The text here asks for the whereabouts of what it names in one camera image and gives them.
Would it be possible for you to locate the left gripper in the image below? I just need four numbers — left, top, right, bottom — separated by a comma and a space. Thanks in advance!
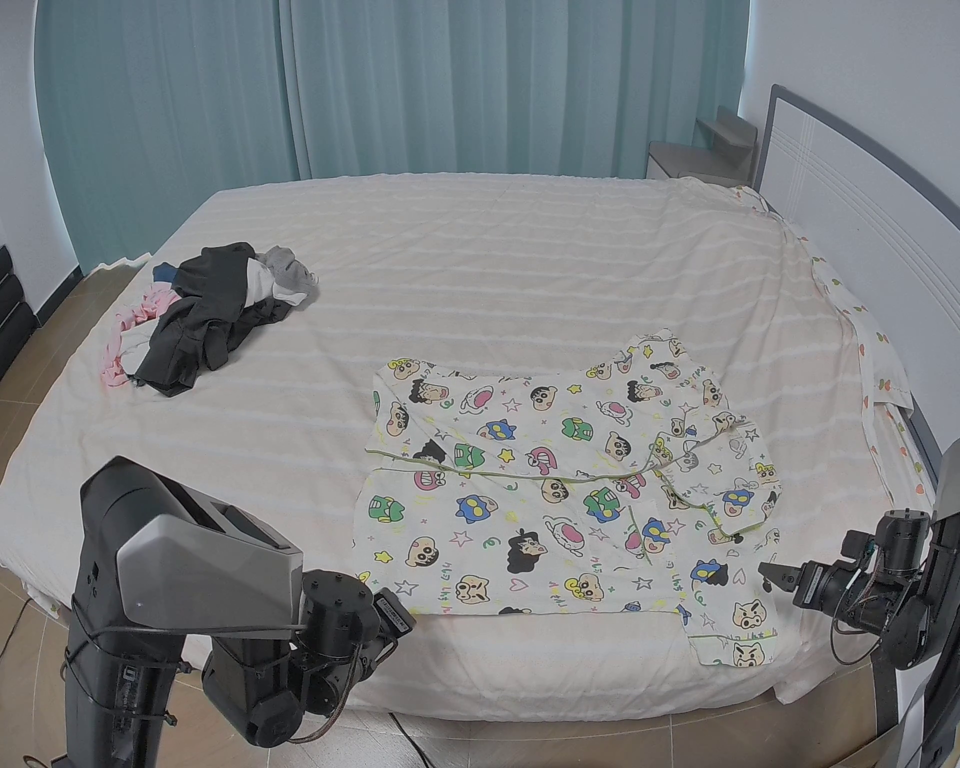
372, 588, 416, 646

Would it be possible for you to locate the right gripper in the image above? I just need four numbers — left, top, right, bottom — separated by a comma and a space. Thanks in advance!
795, 561, 849, 612

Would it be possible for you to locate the white printed pyjama top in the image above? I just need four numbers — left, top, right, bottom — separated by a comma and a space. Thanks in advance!
351, 327, 783, 669

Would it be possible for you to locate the pile of clothes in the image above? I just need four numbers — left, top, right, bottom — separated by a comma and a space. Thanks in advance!
97, 241, 320, 399

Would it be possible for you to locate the bed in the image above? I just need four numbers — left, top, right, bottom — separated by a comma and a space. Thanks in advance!
0, 84, 960, 751

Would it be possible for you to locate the grey bedside table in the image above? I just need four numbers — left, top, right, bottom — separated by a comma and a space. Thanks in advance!
646, 105, 759, 185

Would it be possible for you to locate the blue-green curtain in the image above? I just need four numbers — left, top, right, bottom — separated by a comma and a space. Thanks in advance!
33, 0, 301, 275
277, 0, 751, 181

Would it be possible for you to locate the black cable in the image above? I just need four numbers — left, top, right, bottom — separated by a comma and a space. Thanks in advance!
300, 645, 399, 744
828, 600, 886, 665
386, 712, 421, 768

